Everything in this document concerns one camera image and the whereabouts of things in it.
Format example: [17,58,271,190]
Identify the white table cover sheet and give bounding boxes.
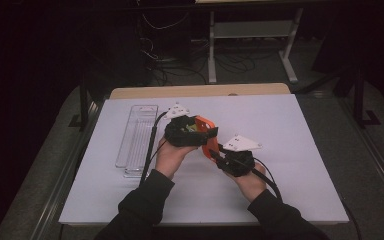
[59,94,350,225]

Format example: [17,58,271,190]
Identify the right hand-held gripper cable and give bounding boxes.
[251,157,361,240]

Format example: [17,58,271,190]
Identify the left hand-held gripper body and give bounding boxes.
[163,102,211,148]

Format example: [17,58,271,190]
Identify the person's left hand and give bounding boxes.
[155,137,198,181]

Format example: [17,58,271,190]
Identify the bundle of floor cables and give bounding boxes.
[136,13,271,86]

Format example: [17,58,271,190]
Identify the person's right hand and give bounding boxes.
[228,163,268,204]

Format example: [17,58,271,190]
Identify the clear plastic tray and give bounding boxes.
[114,104,159,179]

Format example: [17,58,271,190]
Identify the black metal stand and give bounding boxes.
[353,59,383,129]
[68,76,94,131]

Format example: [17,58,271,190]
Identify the wooden table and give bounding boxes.
[109,83,292,100]

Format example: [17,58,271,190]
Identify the hand-held gripper cable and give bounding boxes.
[139,111,168,188]
[251,157,361,240]

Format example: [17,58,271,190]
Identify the left hand-held gripper cable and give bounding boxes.
[139,111,168,188]

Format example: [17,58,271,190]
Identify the orange phone case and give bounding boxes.
[194,115,220,163]

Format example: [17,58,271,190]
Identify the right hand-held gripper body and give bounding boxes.
[217,134,263,178]

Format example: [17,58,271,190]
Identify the grey metal rail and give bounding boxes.
[339,98,384,208]
[29,99,104,240]

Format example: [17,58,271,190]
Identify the white metal table frame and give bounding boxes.
[208,8,304,84]

